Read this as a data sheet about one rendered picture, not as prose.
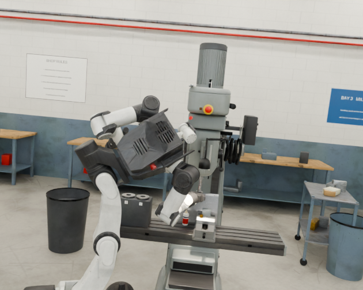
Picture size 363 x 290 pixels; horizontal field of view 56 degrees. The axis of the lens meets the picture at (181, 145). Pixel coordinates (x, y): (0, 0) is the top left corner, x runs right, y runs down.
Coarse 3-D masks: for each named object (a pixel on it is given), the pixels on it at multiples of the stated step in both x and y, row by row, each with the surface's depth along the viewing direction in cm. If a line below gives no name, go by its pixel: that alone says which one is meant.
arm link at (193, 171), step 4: (188, 168) 179; (192, 168) 181; (192, 172) 176; (196, 172) 180; (192, 176) 174; (196, 176) 179; (196, 180) 183; (192, 184) 180; (176, 188) 179; (188, 188) 179; (180, 192) 179; (184, 192) 179; (188, 192) 182
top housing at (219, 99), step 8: (192, 88) 206; (200, 88) 205; (208, 88) 205; (192, 96) 206; (200, 96) 205; (208, 96) 205; (216, 96) 204; (224, 96) 204; (192, 104) 207; (200, 104) 206; (208, 104) 205; (216, 104) 205; (224, 104) 205; (192, 112) 209; (200, 112) 207; (216, 112) 206; (224, 112) 206
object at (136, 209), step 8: (120, 200) 231; (128, 200) 231; (136, 200) 230; (144, 200) 231; (152, 200) 241; (128, 208) 232; (136, 208) 231; (144, 208) 231; (128, 216) 232; (136, 216) 232; (144, 216) 231; (128, 224) 233; (136, 224) 233; (144, 224) 232
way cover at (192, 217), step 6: (210, 198) 272; (216, 198) 272; (198, 204) 270; (204, 204) 270; (210, 204) 270; (216, 204) 270; (192, 210) 269; (198, 210) 269; (216, 210) 268; (180, 216) 265; (192, 216) 265; (216, 216) 266; (216, 222) 263
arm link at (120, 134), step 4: (116, 128) 206; (120, 128) 209; (124, 128) 208; (116, 132) 205; (120, 132) 206; (124, 132) 208; (116, 136) 205; (120, 136) 205; (112, 140) 211; (116, 140) 205; (116, 144) 206
